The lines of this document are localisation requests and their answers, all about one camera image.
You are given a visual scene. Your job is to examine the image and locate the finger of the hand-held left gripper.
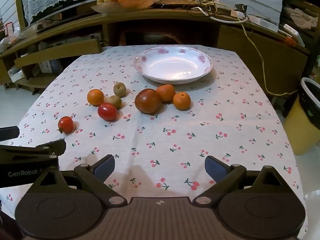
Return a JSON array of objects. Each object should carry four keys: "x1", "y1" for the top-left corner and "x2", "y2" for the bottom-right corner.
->
[
  {"x1": 0, "y1": 126, "x2": 20, "y2": 142},
  {"x1": 0, "y1": 139, "x2": 67, "y2": 165}
]

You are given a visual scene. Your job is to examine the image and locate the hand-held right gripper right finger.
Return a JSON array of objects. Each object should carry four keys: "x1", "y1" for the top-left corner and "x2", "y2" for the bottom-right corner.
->
[{"x1": 192, "y1": 155, "x2": 292, "y2": 207}]

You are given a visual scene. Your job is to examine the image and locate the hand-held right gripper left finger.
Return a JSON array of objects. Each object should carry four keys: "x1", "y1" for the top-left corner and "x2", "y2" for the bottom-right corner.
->
[{"x1": 30, "y1": 154, "x2": 128, "y2": 207}]

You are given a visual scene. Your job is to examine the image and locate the small round red tomato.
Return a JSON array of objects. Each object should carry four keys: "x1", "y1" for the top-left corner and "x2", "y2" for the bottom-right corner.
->
[{"x1": 58, "y1": 116, "x2": 75, "y2": 134}]

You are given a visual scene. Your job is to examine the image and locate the oval red tomato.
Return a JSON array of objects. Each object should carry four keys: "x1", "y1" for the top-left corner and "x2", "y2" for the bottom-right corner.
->
[{"x1": 97, "y1": 102, "x2": 118, "y2": 121}]

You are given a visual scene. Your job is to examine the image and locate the green brown kiwi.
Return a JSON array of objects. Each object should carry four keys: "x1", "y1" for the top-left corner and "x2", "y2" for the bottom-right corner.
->
[
  {"x1": 113, "y1": 82, "x2": 127, "y2": 98},
  {"x1": 104, "y1": 95, "x2": 123, "y2": 110}
]

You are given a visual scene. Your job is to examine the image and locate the small orange mandarin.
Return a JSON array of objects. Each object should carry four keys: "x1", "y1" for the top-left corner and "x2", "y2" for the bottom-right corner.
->
[
  {"x1": 87, "y1": 89, "x2": 105, "y2": 106},
  {"x1": 172, "y1": 92, "x2": 191, "y2": 111},
  {"x1": 156, "y1": 84, "x2": 176, "y2": 103}
]

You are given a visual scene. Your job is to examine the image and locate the large dark red tomato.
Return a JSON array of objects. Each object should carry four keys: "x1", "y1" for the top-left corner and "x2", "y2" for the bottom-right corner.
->
[{"x1": 134, "y1": 88, "x2": 162, "y2": 114}]

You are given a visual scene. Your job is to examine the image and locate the white floral plate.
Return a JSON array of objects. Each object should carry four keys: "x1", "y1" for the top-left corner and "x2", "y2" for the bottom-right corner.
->
[{"x1": 133, "y1": 45, "x2": 213, "y2": 85}]

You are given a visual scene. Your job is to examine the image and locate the cherry print tablecloth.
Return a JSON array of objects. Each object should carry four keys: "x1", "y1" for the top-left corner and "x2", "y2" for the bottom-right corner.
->
[{"x1": 0, "y1": 44, "x2": 308, "y2": 240}]

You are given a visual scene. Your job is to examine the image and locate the wooden pull-out shelf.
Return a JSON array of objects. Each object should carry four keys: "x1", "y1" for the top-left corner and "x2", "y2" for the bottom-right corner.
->
[{"x1": 14, "y1": 38, "x2": 103, "y2": 68}]

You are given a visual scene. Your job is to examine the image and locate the yellow trash bin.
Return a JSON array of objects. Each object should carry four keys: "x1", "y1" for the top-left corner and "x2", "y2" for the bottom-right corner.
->
[{"x1": 283, "y1": 77, "x2": 320, "y2": 156}]

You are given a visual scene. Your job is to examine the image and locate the wooden television cabinet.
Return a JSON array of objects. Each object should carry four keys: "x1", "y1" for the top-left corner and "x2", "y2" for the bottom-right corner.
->
[{"x1": 0, "y1": 4, "x2": 311, "y2": 93}]

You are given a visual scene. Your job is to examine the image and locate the curved television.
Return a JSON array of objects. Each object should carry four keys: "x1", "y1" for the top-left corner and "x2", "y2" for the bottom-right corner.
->
[{"x1": 15, "y1": 0, "x2": 110, "y2": 34}]

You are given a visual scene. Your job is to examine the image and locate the white flat box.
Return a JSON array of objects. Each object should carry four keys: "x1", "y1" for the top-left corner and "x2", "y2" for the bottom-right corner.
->
[{"x1": 278, "y1": 23, "x2": 306, "y2": 47}]

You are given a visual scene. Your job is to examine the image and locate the glass fruit dish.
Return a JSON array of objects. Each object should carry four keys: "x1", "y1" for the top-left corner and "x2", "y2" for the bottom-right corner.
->
[{"x1": 90, "y1": 0, "x2": 157, "y2": 14}]

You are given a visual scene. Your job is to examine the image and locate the crumpled white cloth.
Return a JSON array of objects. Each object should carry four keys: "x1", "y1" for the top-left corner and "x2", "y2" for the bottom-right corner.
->
[{"x1": 287, "y1": 7, "x2": 319, "y2": 30}]

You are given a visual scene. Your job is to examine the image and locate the yellow cable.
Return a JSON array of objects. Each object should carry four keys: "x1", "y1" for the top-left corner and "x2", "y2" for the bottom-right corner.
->
[{"x1": 162, "y1": 0, "x2": 299, "y2": 97}]

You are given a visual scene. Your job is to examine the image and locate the white cable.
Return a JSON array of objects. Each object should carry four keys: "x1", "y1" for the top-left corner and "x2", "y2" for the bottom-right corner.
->
[{"x1": 191, "y1": 6, "x2": 249, "y2": 23}]

